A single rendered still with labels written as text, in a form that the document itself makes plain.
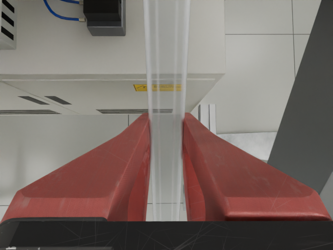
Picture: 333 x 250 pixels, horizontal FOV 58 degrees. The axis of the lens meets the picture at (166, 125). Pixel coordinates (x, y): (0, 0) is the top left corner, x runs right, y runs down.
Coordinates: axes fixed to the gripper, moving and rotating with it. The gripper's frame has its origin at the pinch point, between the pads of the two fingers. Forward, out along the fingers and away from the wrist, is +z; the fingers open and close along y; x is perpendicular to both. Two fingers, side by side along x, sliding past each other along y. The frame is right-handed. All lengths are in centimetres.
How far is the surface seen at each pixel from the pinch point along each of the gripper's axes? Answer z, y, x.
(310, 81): 4.6, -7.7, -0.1
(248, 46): 95, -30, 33
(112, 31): 32.7, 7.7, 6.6
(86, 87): 36.4, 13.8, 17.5
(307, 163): 2.3, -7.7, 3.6
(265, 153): 70, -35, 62
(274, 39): 97, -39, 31
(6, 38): 30.6, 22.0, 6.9
